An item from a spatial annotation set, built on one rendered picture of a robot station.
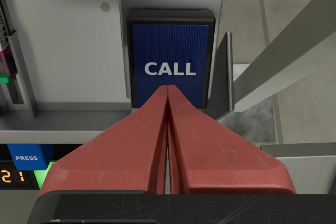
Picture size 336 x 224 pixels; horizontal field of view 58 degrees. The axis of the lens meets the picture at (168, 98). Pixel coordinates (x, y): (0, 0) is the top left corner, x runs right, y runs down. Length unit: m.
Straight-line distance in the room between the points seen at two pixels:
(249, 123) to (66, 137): 0.80
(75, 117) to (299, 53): 0.32
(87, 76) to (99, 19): 0.04
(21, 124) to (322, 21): 0.33
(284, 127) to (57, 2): 0.89
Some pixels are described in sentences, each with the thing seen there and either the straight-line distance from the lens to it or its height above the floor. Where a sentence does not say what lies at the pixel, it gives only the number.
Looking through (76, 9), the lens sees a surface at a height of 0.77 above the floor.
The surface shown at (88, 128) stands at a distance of 0.21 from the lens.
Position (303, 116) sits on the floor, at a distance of 1.04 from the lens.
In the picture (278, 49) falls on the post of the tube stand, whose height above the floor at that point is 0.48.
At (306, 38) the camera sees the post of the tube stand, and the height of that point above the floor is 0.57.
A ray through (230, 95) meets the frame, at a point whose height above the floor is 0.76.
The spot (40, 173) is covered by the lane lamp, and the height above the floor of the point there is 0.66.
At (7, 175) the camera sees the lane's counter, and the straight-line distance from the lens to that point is 0.31.
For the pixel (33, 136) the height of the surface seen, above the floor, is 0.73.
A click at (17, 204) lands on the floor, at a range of 1.04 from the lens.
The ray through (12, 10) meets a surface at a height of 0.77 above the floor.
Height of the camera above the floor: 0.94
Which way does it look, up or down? 79 degrees down
